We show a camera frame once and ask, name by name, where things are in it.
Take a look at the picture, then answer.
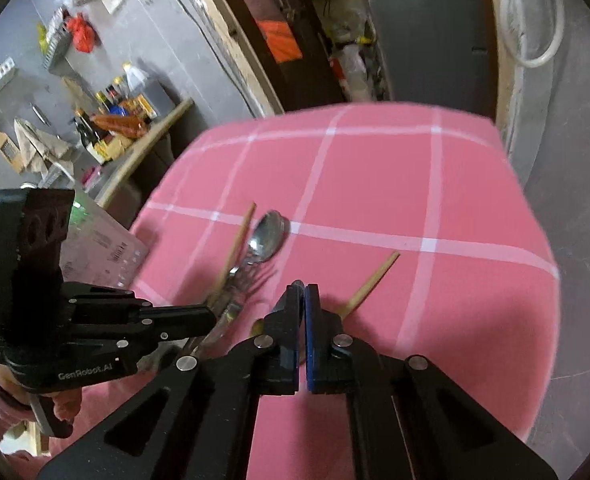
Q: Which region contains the beige kitchen countertop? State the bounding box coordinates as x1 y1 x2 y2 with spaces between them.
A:
96 98 196 209

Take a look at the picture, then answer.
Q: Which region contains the metal fork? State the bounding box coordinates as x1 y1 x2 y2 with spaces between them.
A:
190 260 278 361

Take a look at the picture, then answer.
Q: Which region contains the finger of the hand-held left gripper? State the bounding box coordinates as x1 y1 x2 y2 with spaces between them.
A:
66 282 218 357

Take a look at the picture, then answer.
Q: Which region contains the wooden chopstick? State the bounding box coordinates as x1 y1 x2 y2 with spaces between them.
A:
337 251 401 319
209 202 257 312

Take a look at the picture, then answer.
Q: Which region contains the large vinegar jug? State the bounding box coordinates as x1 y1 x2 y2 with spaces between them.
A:
123 61 152 97

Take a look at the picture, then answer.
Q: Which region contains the grey perforated utensil holder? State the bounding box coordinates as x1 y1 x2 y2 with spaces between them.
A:
59 199 150 292

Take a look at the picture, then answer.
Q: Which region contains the grey wall cable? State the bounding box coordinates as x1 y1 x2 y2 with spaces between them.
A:
157 0 256 119

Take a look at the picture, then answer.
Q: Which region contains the orange-red packet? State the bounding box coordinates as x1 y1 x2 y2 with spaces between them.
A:
91 113 145 137

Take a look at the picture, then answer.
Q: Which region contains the tan paper bag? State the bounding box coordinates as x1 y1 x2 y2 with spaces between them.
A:
92 137 126 165

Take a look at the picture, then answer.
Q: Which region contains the dark wine bottle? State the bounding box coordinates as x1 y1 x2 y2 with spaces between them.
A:
72 107 92 150

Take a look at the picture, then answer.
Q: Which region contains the hanging beige rag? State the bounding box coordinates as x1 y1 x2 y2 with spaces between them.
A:
13 116 74 177

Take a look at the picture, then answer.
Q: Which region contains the white hose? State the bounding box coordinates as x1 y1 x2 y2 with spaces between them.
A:
499 0 566 69

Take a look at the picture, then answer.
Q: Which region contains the pink checked tablecloth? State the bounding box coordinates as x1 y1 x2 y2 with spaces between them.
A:
40 101 561 480

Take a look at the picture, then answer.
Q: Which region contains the person's left hand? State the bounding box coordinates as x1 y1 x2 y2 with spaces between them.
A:
0 360 84 425

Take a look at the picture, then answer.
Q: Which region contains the grey wall rack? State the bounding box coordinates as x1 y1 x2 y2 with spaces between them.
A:
41 6 76 74

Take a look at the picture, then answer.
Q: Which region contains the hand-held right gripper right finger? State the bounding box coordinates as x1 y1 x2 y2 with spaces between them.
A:
305 284 558 480

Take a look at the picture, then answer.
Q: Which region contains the orange cloth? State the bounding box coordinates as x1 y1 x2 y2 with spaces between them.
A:
256 19 304 64

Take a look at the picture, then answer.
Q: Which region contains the soy sauce bottle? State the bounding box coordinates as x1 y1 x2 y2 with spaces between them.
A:
81 110 108 155

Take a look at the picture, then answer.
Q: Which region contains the metal spoon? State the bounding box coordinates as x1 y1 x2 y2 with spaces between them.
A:
225 209 290 311

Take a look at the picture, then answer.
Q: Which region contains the red plastic bag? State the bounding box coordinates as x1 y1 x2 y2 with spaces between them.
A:
66 13 98 54

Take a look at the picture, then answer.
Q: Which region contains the clear plastic bag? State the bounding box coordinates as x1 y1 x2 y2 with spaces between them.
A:
339 44 372 102

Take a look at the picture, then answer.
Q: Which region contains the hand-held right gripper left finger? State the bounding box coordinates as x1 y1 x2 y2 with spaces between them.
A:
37 280 306 480

